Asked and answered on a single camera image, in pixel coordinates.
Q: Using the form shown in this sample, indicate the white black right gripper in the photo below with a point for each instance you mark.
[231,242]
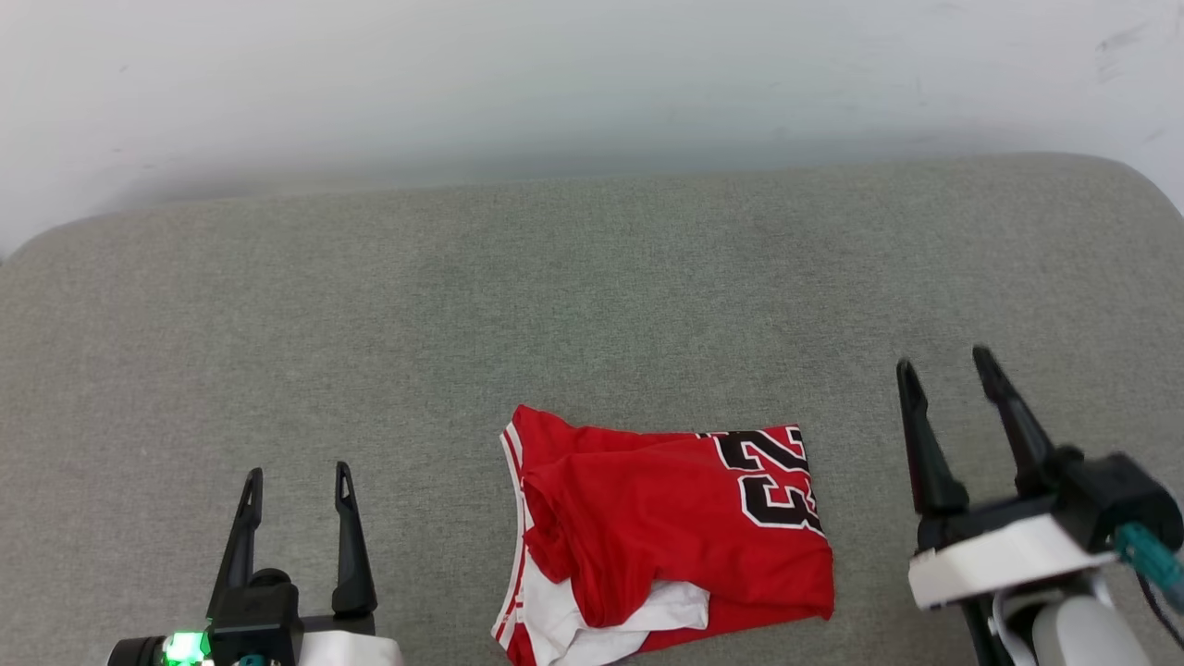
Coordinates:
[999,555]

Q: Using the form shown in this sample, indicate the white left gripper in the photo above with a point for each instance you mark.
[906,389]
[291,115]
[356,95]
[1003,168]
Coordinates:
[347,647]

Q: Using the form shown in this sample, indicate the red white basketball jersey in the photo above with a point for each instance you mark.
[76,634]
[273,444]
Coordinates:
[647,518]

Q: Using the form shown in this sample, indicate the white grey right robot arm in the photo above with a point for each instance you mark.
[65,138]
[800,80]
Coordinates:
[1073,634]

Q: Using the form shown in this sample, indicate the grey fabric sofa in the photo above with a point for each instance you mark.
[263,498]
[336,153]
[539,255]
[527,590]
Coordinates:
[592,305]

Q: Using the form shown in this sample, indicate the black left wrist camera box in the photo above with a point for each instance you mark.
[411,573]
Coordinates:
[254,620]

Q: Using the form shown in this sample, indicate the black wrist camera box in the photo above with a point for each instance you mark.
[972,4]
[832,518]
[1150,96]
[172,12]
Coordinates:
[254,620]
[1110,490]

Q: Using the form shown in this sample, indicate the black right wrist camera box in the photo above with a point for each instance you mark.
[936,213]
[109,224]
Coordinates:
[1110,490]

